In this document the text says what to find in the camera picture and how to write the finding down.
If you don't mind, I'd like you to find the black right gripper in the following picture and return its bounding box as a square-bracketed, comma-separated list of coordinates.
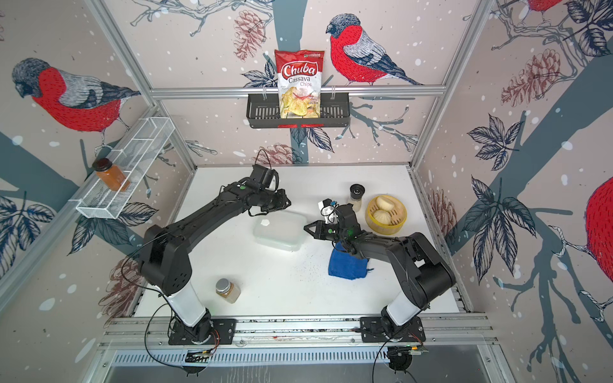
[302, 221, 347, 244]

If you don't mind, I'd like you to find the translucent plastic lunch box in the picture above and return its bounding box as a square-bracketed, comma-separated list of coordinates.
[253, 211, 307, 252]

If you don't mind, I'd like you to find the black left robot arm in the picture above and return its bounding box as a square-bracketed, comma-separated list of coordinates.
[138, 179, 291, 328]

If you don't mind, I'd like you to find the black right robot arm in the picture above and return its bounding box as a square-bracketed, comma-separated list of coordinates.
[303, 204, 456, 339]

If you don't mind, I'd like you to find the blue microfibre cloth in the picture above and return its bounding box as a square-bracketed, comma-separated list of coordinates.
[328, 244, 373, 280]

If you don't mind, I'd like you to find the salt grinder black top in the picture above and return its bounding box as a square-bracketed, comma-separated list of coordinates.
[348, 184, 366, 212]

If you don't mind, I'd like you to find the yellow bowl with dumplings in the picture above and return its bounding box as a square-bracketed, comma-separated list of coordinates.
[365, 195, 407, 236]

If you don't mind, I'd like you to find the small jar silver lid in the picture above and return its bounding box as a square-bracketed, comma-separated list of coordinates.
[216, 279, 241, 304]

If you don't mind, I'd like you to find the red cassava chips bag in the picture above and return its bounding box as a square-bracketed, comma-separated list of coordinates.
[275, 50, 324, 119]

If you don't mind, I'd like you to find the orange sauce bottle black cap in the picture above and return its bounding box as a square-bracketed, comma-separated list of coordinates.
[93, 158, 130, 192]

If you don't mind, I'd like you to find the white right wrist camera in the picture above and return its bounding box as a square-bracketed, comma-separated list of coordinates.
[318, 199, 337, 224]

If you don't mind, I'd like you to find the black wire wall basket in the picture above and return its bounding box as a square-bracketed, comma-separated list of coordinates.
[247, 93, 351, 129]

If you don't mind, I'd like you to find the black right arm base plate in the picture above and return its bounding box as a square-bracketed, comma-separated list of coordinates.
[358, 316, 426, 344]

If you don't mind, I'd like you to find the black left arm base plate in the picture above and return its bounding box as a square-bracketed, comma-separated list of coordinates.
[169, 319, 237, 346]

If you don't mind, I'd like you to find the clear acrylic wall shelf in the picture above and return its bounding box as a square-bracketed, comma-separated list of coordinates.
[76, 116, 175, 220]

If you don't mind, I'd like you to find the aluminium horizontal frame bar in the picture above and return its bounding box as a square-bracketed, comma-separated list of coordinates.
[149, 85, 447, 100]

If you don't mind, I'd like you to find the aluminium front rail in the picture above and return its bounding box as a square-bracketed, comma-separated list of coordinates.
[98, 313, 498, 349]

